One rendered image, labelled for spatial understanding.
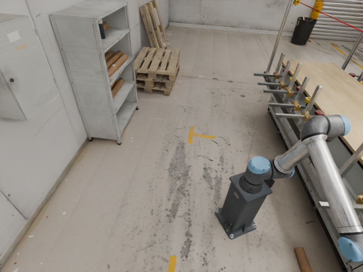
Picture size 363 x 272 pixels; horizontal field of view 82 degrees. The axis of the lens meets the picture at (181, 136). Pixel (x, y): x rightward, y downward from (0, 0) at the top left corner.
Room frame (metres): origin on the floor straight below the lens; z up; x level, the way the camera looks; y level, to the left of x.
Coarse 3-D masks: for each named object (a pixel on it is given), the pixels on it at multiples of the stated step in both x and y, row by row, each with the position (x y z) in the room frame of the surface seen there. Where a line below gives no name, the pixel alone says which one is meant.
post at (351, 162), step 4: (360, 148) 1.08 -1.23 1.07; (356, 152) 1.09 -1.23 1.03; (360, 152) 1.06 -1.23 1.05; (352, 156) 1.09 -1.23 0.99; (356, 156) 1.07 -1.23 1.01; (360, 156) 1.06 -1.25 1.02; (348, 160) 1.09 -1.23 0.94; (352, 160) 1.07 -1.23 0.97; (356, 160) 1.06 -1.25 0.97; (348, 164) 1.07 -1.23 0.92; (352, 164) 1.06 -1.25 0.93; (344, 168) 1.07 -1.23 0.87; (348, 168) 1.06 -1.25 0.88; (340, 172) 1.08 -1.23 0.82; (344, 172) 1.06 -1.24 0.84
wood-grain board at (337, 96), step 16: (304, 64) 3.03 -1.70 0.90; (320, 64) 3.07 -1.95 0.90; (336, 64) 3.11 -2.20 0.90; (320, 80) 2.52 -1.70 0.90; (336, 80) 2.55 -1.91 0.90; (352, 80) 2.58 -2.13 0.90; (320, 96) 2.11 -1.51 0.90; (336, 96) 2.13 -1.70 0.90; (352, 96) 2.16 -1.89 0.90; (336, 112) 1.80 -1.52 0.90; (352, 112) 1.82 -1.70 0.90; (352, 128) 1.54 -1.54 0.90; (352, 144) 1.32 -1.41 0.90
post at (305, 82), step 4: (308, 76) 2.07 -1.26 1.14; (304, 80) 2.07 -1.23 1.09; (308, 80) 2.05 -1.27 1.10; (304, 84) 2.05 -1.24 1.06; (300, 88) 2.08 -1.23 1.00; (304, 88) 2.05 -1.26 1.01; (300, 92) 2.05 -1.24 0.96; (296, 96) 2.09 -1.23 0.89; (300, 96) 2.05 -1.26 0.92; (296, 100) 2.05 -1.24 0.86; (292, 108) 2.05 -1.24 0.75
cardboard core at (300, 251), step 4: (296, 248) 0.81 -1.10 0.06; (300, 248) 0.80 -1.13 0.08; (296, 252) 0.78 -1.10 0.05; (300, 252) 0.77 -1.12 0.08; (304, 252) 0.78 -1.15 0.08; (300, 256) 0.74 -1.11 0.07; (304, 256) 0.74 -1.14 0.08; (300, 260) 0.71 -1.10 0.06; (304, 260) 0.71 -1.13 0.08; (300, 264) 0.68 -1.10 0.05; (304, 264) 0.68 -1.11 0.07; (308, 264) 0.68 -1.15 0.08; (304, 268) 0.65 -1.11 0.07; (308, 268) 0.65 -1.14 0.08
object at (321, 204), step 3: (318, 204) 0.79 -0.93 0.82; (321, 204) 0.78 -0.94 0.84; (324, 204) 0.78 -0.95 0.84; (327, 204) 0.78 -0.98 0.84; (354, 204) 0.79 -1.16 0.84; (357, 204) 0.79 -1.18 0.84; (321, 207) 0.77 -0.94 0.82; (324, 207) 0.77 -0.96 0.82; (327, 207) 0.77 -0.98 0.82; (354, 207) 0.77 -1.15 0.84; (357, 207) 0.77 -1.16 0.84; (360, 207) 0.77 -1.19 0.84; (360, 210) 0.77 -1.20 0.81
